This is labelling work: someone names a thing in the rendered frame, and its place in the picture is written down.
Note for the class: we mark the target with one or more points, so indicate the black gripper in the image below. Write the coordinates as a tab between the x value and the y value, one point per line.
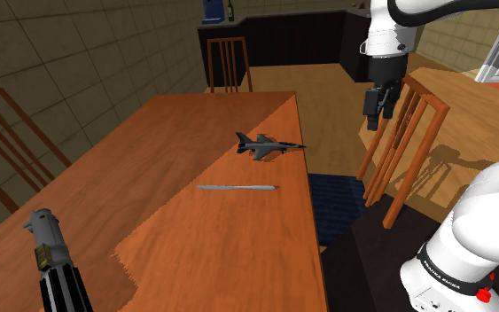
386	69

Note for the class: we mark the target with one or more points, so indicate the dark blue rug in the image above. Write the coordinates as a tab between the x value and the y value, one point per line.
335	207

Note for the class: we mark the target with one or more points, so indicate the grey pen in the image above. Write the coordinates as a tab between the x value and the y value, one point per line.
236	187

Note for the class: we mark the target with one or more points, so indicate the dark robot stand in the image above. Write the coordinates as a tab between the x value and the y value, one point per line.
361	268

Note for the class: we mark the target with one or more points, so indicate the grey and black sword hilt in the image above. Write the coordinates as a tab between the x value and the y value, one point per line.
54	255

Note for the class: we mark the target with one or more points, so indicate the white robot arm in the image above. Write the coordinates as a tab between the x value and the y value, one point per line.
469	229

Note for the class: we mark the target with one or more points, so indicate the wooden dining table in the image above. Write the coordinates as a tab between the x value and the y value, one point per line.
145	173

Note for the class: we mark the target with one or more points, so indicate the dark kitchen counter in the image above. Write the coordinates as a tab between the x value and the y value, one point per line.
292	39

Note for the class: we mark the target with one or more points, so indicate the grey toy jet plane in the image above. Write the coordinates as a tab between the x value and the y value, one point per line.
260	147

